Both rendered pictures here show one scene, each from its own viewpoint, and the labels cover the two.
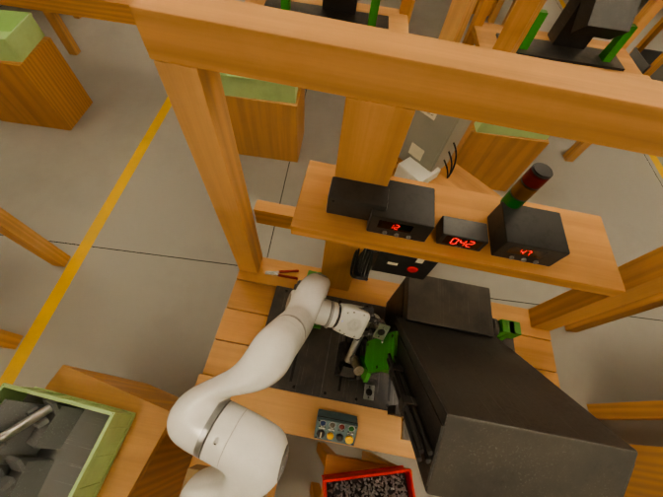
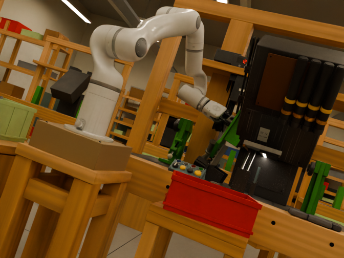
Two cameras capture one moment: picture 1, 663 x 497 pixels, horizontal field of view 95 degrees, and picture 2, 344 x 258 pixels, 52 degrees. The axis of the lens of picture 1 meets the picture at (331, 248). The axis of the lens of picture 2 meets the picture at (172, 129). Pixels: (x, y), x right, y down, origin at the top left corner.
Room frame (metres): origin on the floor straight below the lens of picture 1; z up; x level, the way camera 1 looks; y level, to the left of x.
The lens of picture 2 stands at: (-1.52, -0.45, 1.02)
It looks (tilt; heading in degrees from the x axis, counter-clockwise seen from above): 2 degrees up; 16
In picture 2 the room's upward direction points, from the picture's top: 19 degrees clockwise
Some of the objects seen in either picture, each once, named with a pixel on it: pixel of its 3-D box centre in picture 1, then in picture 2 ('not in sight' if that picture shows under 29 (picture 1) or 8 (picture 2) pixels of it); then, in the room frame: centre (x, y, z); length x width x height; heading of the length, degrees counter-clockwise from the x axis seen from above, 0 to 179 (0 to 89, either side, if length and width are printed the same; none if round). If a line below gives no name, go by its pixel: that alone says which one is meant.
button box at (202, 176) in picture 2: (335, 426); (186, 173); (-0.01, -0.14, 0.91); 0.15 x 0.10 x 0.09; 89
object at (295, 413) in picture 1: (381, 430); (222, 207); (0.01, -0.33, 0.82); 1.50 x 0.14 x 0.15; 89
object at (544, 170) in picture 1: (537, 176); not in sight; (0.59, -0.45, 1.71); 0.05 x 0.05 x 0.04
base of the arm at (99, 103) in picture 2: not in sight; (96, 111); (-0.33, 0.20, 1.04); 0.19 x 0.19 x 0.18
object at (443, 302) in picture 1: (431, 317); (266, 164); (0.42, -0.44, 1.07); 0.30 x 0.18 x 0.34; 89
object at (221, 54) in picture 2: (356, 199); (228, 58); (0.51, -0.04, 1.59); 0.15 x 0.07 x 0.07; 89
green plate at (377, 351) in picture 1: (389, 355); (236, 131); (0.23, -0.26, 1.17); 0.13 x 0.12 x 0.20; 89
